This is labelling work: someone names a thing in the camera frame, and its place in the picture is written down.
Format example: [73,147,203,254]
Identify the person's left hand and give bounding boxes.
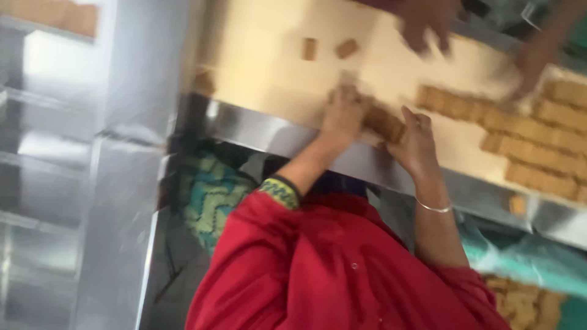
[319,82,372,144]

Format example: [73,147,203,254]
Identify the person's right hand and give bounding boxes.
[384,105,435,182]

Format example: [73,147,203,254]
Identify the short row of brown biscuits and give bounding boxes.
[362,105,408,144]

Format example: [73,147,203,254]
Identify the cream conveyor belt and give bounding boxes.
[196,0,587,208]

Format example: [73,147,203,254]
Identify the silver bangle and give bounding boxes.
[415,196,453,214]

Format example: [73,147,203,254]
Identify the green patterned sleeve cuff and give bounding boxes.
[258,175,304,211]

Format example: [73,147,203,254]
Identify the long rows of brown biscuits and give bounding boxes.
[415,80,587,205]

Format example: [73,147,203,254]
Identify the green patterned cloth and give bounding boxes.
[176,146,258,254]

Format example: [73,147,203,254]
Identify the teal plastic bag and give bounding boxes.
[459,214,587,299]

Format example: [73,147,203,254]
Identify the red garment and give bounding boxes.
[185,189,511,330]

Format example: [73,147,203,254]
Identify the heap of broken biscuits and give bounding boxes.
[482,274,570,330]

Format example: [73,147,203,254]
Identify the steel cabinet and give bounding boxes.
[0,0,195,330]

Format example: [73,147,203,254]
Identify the steel conveyor frame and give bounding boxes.
[173,93,587,251]

